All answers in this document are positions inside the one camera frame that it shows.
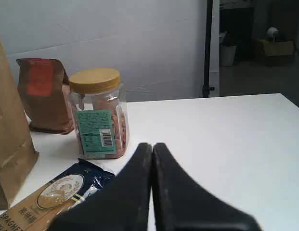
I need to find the white bin in background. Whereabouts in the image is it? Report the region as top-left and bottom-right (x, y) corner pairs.
(220, 45), (237, 66)

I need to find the colourful packaged item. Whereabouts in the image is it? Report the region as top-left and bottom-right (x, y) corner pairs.
(0, 159), (115, 231)

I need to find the brown paper bag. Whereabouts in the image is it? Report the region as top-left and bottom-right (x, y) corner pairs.
(0, 41), (39, 210)

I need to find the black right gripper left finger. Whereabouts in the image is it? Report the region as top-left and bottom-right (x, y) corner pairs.
(48, 143), (152, 231)

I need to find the small brown pouch red label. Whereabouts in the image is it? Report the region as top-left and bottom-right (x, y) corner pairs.
(16, 58), (74, 134)

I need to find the black light stand pole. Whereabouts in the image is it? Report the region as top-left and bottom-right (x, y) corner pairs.
(202, 0), (215, 98)

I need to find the clear jar yellow lid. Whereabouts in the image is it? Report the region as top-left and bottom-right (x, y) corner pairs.
(68, 68), (129, 159)

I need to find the cardboard box in background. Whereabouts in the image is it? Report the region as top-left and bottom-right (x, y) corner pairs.
(255, 39), (295, 66)

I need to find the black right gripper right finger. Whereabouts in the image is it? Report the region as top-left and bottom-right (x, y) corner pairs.
(152, 143), (261, 231)

